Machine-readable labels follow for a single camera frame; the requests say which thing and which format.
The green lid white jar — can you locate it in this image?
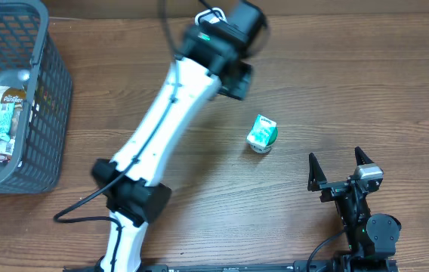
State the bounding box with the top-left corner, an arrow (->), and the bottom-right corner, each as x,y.
247,128 -> 278,153

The grey plastic mesh basket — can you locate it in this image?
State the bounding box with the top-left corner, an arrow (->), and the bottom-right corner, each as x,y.
0,1 -> 73,193

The teal Kleenex tissue pack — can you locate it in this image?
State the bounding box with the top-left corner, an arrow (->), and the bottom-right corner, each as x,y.
246,114 -> 278,153

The white barcode scanner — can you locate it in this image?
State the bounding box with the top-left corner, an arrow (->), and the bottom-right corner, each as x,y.
194,8 -> 227,25

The yellow dish soap bottle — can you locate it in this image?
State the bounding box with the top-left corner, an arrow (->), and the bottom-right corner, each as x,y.
0,69 -> 30,90

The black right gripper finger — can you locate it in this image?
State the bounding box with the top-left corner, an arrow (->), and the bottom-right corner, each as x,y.
308,153 -> 327,185
354,147 -> 373,165

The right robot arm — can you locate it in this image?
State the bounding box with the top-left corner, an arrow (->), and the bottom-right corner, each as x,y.
303,147 -> 402,272

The brown Pantene sachet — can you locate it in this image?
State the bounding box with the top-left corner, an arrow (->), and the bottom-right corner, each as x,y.
0,85 -> 26,110

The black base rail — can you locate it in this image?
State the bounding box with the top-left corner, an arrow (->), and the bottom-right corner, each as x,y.
63,259 -> 400,272

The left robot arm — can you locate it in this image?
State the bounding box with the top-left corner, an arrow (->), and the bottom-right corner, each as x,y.
91,1 -> 268,271

